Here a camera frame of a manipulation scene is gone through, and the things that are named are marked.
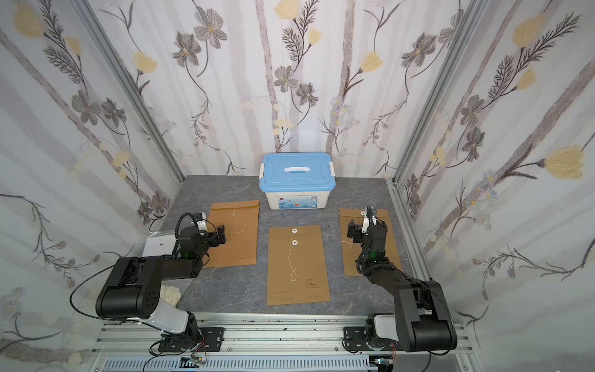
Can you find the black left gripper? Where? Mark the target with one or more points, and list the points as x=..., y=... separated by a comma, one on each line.
x=216, y=237

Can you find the kraft file bag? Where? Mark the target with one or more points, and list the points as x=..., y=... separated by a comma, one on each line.
x=296, y=268
x=241, y=222
x=351, y=250

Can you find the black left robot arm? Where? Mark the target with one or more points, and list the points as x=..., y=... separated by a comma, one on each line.
x=132, y=292

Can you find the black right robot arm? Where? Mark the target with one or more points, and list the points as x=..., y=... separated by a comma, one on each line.
x=421, y=321

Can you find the clear plastic bag white card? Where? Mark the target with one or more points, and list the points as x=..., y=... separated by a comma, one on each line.
x=157, y=243

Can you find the blue lidded storage box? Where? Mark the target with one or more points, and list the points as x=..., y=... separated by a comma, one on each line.
x=297, y=181

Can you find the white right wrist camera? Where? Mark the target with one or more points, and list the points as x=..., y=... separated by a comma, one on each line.
x=365, y=224

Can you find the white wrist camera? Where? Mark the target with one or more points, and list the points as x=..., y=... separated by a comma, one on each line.
x=365, y=224
x=199, y=221

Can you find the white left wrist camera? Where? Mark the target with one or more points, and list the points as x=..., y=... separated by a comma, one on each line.
x=199, y=221

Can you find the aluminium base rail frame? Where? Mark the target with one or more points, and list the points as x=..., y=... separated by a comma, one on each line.
x=278, y=335

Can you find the white slotted cable duct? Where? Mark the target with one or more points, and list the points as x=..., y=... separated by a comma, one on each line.
x=239, y=363

